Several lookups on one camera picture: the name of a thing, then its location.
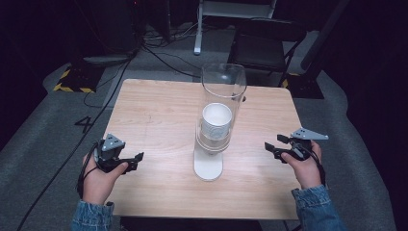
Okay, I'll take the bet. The white paper cup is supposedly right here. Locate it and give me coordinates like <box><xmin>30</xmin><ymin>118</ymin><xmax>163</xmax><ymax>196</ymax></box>
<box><xmin>200</xmin><ymin>102</ymin><xmax>234</xmax><ymax>142</ymax></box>

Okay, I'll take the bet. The white metal stand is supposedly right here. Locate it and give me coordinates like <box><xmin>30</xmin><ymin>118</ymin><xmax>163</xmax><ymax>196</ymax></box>
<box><xmin>192</xmin><ymin>0</ymin><xmax>279</xmax><ymax>56</ymax></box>

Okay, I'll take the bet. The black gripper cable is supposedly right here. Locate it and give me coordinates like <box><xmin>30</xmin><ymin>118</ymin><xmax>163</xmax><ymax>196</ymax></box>
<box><xmin>308</xmin><ymin>143</ymin><xmax>327</xmax><ymax>188</ymax></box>
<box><xmin>76</xmin><ymin>141</ymin><xmax>99</xmax><ymax>200</ymax></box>

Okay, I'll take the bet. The yellow black striped floor base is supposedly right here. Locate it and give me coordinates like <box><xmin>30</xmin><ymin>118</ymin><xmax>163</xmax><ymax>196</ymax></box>
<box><xmin>52</xmin><ymin>64</ymin><xmax>98</xmax><ymax>94</ymax></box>
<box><xmin>281</xmin><ymin>71</ymin><xmax>325</xmax><ymax>100</ymax></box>

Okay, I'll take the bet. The person's right hand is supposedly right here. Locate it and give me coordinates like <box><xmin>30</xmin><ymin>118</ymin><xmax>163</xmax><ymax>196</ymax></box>
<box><xmin>280</xmin><ymin>141</ymin><xmax>323</xmax><ymax>191</ymax></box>

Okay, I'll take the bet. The clear tube cup dispenser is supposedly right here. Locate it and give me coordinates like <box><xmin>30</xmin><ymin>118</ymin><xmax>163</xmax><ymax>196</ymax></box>
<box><xmin>192</xmin><ymin>63</ymin><xmax>248</xmax><ymax>183</ymax></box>

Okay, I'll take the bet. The black folding chair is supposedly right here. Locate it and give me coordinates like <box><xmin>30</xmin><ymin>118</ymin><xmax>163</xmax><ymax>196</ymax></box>
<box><xmin>226</xmin><ymin>18</ymin><xmax>307</xmax><ymax>89</ymax></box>

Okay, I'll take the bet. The dark slanted pole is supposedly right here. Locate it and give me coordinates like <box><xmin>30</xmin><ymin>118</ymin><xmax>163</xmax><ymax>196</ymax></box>
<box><xmin>300</xmin><ymin>0</ymin><xmax>351</xmax><ymax>72</ymax></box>

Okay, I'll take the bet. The long black floor cable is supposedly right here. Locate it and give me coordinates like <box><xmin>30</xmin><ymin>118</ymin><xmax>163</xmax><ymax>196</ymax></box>
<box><xmin>15</xmin><ymin>54</ymin><xmax>136</xmax><ymax>231</ymax></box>

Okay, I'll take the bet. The person's left hand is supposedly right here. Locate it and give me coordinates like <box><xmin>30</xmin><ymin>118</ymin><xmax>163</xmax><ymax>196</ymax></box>
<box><xmin>82</xmin><ymin>153</ymin><xmax>130</xmax><ymax>206</ymax></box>

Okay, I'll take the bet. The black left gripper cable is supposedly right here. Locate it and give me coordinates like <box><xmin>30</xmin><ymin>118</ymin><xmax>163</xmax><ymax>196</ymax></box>
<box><xmin>76</xmin><ymin>141</ymin><xmax>99</xmax><ymax>200</ymax></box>

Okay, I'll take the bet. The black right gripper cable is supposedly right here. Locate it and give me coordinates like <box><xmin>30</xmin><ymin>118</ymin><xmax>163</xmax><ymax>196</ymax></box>
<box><xmin>308</xmin><ymin>143</ymin><xmax>327</xmax><ymax>188</ymax></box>

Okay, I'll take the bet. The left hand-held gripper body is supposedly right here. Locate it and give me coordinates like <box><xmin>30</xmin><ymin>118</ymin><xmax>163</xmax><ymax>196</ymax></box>
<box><xmin>94</xmin><ymin>133</ymin><xmax>131</xmax><ymax>173</ymax></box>

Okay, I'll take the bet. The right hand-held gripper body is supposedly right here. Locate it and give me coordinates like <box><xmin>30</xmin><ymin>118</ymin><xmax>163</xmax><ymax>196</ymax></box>
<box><xmin>289</xmin><ymin>127</ymin><xmax>330</xmax><ymax>161</ymax></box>

